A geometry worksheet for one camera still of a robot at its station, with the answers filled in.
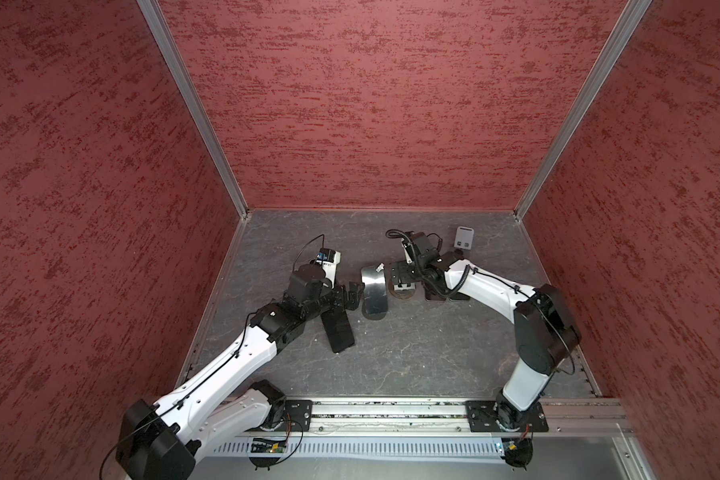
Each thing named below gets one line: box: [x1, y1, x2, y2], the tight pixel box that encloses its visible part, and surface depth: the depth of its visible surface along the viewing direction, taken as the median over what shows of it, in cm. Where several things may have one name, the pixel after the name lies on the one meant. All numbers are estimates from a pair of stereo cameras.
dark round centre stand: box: [361, 300, 388, 321], surface depth 89 cm
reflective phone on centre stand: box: [360, 262, 389, 320], surface depth 89 cm
